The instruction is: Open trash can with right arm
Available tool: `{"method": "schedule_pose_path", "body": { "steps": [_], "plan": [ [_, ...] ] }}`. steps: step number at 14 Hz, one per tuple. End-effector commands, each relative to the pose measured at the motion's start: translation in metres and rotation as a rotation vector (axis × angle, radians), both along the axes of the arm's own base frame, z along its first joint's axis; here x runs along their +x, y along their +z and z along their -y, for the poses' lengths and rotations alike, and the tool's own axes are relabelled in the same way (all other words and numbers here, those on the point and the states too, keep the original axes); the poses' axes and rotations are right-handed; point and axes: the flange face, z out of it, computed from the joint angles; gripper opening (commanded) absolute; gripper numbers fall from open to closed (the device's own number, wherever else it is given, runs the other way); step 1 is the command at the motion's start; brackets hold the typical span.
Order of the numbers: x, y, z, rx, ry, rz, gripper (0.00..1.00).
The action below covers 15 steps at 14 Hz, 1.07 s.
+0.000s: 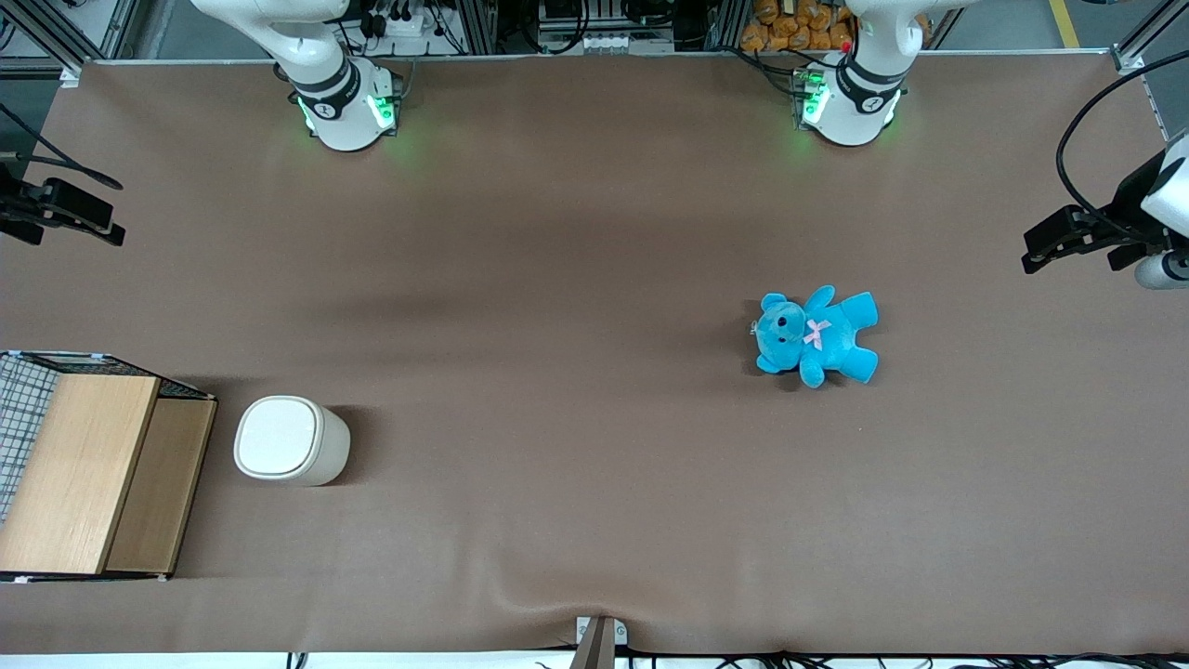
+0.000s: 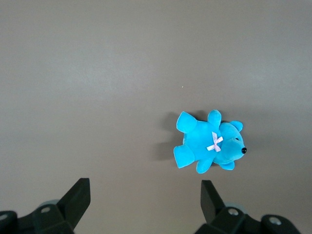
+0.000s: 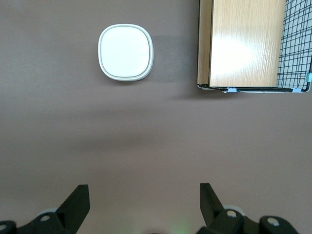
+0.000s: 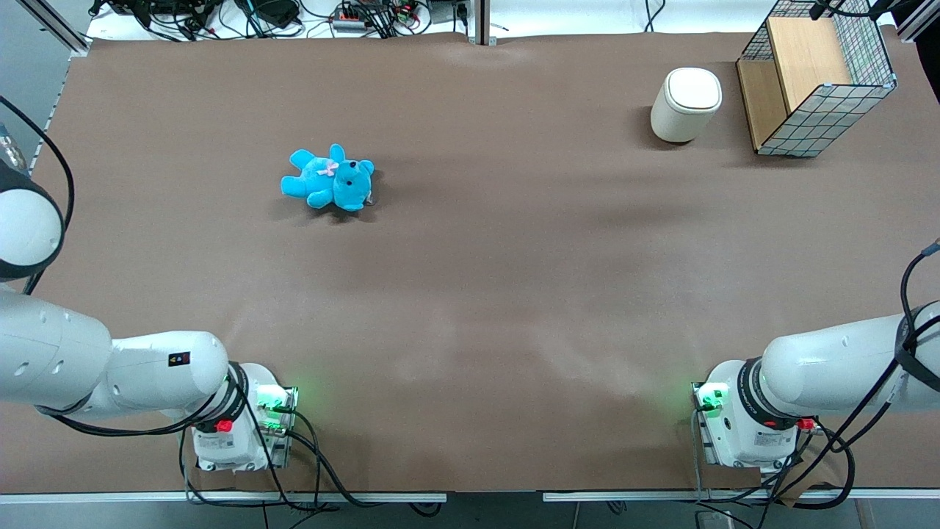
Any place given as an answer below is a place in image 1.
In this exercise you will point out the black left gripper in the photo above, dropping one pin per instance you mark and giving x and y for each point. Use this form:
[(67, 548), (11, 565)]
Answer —
[(1130, 198)]

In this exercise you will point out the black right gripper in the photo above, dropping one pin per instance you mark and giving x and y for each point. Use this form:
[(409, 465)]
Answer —
[(20, 206)]

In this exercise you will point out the white trash can lid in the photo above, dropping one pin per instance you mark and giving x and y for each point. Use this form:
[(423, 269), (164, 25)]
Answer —
[(279, 437)]

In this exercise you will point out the white trash can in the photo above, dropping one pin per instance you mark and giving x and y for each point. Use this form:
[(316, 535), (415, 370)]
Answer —
[(325, 455)]

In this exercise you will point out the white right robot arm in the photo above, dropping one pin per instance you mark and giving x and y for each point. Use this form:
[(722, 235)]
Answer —
[(344, 111)]

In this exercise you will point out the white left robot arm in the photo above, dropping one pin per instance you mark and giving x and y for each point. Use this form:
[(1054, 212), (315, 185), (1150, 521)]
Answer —
[(855, 104)]

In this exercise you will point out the blue teddy bear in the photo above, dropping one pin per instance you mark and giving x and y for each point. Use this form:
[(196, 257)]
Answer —
[(822, 336)]

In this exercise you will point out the orange plush toys pile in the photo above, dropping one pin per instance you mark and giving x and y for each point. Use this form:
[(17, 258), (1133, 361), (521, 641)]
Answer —
[(790, 28)]

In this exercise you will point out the white power strip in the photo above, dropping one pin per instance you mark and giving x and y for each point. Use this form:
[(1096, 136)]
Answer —
[(409, 25)]

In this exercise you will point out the brown table mat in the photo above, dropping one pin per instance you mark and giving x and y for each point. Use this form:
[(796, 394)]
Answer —
[(557, 279)]

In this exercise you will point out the aluminium frame post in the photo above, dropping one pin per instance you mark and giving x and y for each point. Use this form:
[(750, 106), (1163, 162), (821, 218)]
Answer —
[(1147, 37), (65, 32)]

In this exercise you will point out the metal table bracket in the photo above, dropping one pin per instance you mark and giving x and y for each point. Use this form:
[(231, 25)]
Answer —
[(599, 641)]

